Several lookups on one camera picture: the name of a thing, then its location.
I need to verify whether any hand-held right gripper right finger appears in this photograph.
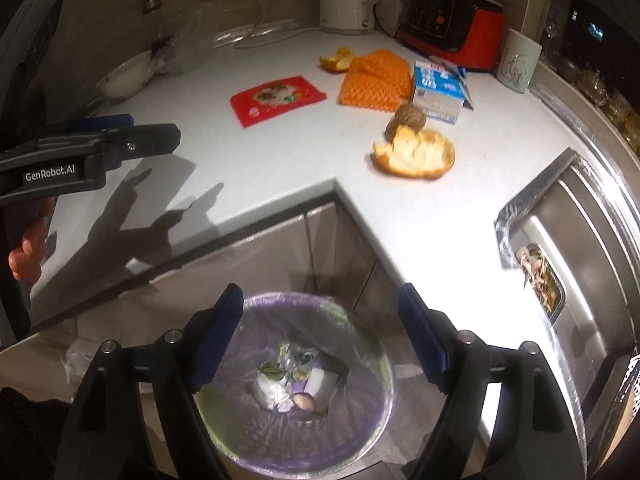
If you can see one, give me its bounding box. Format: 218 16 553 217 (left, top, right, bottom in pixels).
396 282 586 480

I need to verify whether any white crumpled tissue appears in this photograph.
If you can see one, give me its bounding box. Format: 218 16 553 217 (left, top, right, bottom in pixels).
252 372 293 413

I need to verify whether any white power cable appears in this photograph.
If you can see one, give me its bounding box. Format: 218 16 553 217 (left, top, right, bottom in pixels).
197 0 323 51

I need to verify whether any clear plastic bag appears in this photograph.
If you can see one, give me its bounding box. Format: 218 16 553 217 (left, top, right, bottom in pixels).
150 20 236 78

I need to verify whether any small orange peel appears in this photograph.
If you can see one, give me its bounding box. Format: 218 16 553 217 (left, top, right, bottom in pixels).
320 46 355 73

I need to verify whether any person's left hand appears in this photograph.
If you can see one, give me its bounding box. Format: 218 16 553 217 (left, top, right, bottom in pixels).
7 196 57 282

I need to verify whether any white bowl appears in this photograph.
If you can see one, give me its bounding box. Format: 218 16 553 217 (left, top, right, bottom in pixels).
95 50 153 100

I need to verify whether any orange bread piece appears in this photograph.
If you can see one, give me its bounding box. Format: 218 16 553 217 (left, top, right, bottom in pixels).
371 126 457 180

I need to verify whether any white steamer rack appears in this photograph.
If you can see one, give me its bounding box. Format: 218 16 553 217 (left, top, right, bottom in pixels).
617 345 640 411

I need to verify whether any blue white milk carton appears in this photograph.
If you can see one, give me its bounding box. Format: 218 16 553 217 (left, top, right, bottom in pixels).
411 58 476 125

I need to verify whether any stainless steel sink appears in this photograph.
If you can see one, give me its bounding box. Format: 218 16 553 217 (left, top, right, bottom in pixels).
495 147 640 441

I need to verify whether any green printed wrapper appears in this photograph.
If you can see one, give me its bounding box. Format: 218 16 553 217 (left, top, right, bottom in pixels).
260 342 321 378

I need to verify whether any round bin with purple bag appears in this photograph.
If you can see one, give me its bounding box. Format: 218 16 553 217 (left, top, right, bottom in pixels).
192 292 396 473

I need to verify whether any red black blender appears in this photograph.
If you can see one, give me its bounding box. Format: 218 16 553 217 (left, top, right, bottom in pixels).
395 0 508 72

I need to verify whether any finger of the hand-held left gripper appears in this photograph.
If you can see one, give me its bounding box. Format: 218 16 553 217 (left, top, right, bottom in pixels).
47 114 135 137
85 123 181 161

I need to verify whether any black power cable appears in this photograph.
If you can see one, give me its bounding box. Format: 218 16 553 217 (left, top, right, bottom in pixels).
372 0 416 41

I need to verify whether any glass teapot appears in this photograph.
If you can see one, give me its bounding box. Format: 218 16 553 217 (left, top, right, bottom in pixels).
580 70 611 106

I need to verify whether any red snack packet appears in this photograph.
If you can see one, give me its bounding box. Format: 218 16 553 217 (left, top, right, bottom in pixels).
230 75 328 131

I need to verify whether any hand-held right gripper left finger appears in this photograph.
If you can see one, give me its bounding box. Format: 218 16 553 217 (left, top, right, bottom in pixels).
65 282 246 480

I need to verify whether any grey kitchen cabinet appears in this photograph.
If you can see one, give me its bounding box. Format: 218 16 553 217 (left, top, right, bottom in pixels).
30 200 436 341

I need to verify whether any dark window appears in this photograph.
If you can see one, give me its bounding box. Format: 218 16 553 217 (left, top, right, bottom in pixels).
550 0 640 126

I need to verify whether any sink strainer with food scraps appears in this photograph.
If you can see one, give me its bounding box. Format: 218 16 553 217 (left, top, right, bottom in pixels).
515 242 568 323

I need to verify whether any white printed mug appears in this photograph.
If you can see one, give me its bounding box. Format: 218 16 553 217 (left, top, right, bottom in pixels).
495 28 543 95

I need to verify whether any orange foam fruit net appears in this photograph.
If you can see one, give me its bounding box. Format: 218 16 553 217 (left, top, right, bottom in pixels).
338 49 415 113

